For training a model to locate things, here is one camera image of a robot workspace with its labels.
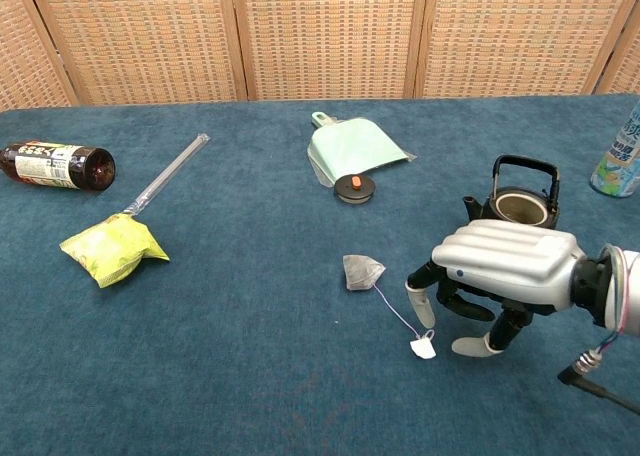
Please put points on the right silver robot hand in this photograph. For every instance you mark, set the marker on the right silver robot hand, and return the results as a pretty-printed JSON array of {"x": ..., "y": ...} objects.
[{"x": 510, "y": 261}]

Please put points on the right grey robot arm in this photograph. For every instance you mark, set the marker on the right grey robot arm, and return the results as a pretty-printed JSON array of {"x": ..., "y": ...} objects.
[{"x": 625, "y": 291}]

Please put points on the black cast iron teapot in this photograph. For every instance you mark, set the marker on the black cast iron teapot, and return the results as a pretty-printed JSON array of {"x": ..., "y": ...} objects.
[{"x": 517, "y": 208}]

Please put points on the small black round lid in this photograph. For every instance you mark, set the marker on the small black round lid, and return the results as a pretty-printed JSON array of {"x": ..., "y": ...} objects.
[{"x": 356, "y": 190}]

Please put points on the light blue plastic dustpan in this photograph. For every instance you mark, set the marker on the light blue plastic dustpan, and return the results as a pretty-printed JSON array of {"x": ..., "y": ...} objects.
[{"x": 350, "y": 146}]

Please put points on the yellow snack packet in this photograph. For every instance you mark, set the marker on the yellow snack packet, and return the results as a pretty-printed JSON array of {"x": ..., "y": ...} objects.
[{"x": 112, "y": 248}]

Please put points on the light blue drink can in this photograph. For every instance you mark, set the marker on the light blue drink can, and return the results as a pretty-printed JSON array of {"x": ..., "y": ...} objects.
[{"x": 620, "y": 161}]

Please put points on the woven bamboo folding screen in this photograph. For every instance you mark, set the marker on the woven bamboo folding screen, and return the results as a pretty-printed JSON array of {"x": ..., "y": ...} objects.
[{"x": 325, "y": 36}]

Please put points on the teal carpet table mat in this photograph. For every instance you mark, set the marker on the teal carpet table mat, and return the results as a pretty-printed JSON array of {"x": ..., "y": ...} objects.
[{"x": 225, "y": 351}]

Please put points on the clear tube in plastic sleeve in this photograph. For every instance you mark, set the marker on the clear tube in plastic sleeve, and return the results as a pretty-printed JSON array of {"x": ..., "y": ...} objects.
[{"x": 167, "y": 173}]

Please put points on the brown bottle with label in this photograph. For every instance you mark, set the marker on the brown bottle with label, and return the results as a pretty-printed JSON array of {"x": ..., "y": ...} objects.
[{"x": 55, "y": 163}]

